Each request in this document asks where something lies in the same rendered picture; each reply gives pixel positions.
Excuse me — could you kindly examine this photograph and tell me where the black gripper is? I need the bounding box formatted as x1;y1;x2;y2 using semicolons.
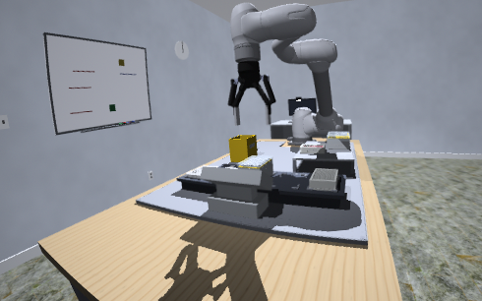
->
228;61;276;126

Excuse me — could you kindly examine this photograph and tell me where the yellow open-top bin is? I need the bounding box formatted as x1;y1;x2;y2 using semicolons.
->
228;135;258;162

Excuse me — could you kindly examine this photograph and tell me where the yellow-framed tip rack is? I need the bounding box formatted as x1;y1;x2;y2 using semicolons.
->
263;163;273;176

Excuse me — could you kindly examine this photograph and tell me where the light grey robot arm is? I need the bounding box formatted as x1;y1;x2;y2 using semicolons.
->
230;3;344;146

